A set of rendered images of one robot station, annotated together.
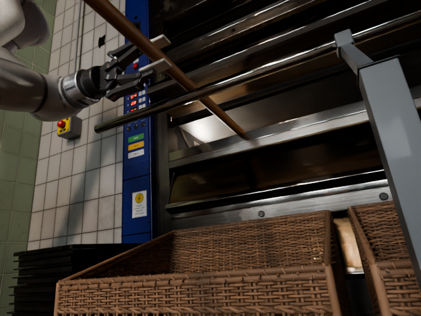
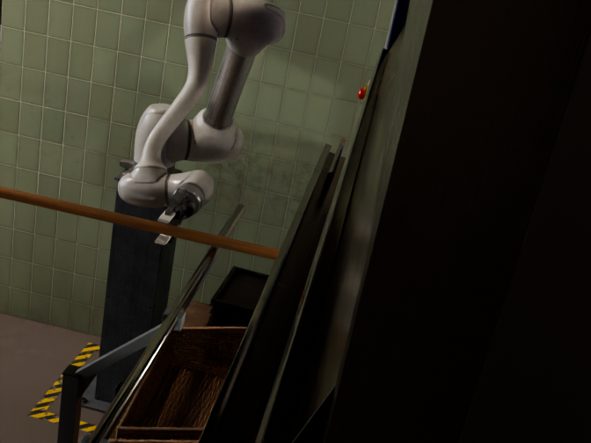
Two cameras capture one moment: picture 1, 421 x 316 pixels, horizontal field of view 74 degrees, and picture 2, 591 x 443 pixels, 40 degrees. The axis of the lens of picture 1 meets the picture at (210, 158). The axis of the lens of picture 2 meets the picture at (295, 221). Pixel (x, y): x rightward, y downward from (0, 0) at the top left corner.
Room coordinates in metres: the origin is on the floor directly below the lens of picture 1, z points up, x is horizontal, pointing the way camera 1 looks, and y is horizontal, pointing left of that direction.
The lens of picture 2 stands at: (0.14, -1.87, 2.10)
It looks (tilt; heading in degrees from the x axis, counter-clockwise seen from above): 22 degrees down; 69
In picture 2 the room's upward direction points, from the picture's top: 11 degrees clockwise
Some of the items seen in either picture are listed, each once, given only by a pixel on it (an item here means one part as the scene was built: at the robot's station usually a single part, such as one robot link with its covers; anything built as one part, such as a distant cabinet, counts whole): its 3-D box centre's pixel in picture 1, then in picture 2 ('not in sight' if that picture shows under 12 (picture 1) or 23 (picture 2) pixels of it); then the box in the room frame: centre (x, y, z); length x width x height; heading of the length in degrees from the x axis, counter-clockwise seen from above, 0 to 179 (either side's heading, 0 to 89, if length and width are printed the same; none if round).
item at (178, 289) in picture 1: (218, 271); (224, 394); (0.74, 0.01, 0.72); 0.56 x 0.49 x 0.28; 66
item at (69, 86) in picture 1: (84, 88); (187, 199); (0.62, 0.31, 1.19); 0.09 x 0.06 x 0.09; 155
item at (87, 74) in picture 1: (105, 78); (180, 208); (0.59, 0.24, 1.19); 0.09 x 0.07 x 0.08; 65
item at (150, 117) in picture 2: not in sight; (160, 134); (0.64, 0.99, 1.17); 0.18 x 0.16 x 0.22; 0
